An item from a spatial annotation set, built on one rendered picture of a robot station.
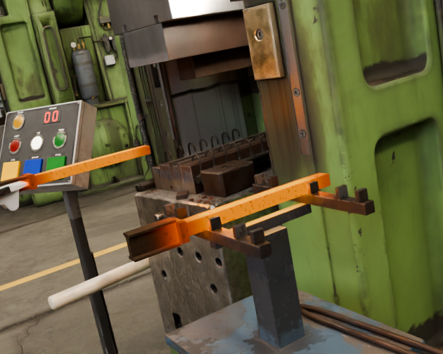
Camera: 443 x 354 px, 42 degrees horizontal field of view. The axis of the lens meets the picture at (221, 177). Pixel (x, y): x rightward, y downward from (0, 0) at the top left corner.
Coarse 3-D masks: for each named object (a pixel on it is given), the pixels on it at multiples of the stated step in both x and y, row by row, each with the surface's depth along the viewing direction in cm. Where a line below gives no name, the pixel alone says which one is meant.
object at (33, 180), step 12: (108, 156) 143; (120, 156) 145; (132, 156) 147; (60, 168) 137; (72, 168) 138; (84, 168) 139; (96, 168) 141; (12, 180) 129; (24, 180) 131; (36, 180) 132; (48, 180) 134
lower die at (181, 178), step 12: (240, 144) 168; (252, 144) 167; (264, 144) 168; (204, 156) 160; (216, 156) 159; (228, 156) 159; (156, 168) 165; (168, 168) 160; (180, 168) 156; (192, 168) 152; (204, 168) 154; (264, 168) 168; (156, 180) 167; (168, 180) 162; (180, 180) 157; (192, 180) 153; (192, 192) 154
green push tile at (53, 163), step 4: (64, 156) 181; (48, 160) 184; (52, 160) 183; (56, 160) 182; (60, 160) 181; (64, 160) 181; (48, 164) 184; (52, 164) 183; (56, 164) 182; (60, 164) 181; (64, 164) 181; (48, 168) 183; (52, 168) 182; (56, 168) 181
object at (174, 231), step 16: (320, 176) 105; (272, 192) 100; (288, 192) 102; (304, 192) 103; (224, 208) 96; (240, 208) 97; (256, 208) 98; (160, 224) 90; (176, 224) 91; (192, 224) 92; (128, 240) 88; (144, 240) 89; (160, 240) 91; (176, 240) 92; (144, 256) 89
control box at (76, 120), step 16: (16, 112) 198; (32, 112) 194; (64, 112) 187; (80, 112) 184; (16, 128) 196; (32, 128) 192; (48, 128) 189; (64, 128) 185; (80, 128) 183; (48, 144) 187; (64, 144) 183; (80, 144) 183; (0, 160) 196; (16, 160) 192; (80, 160) 182; (0, 176) 194; (80, 176) 182; (32, 192) 194
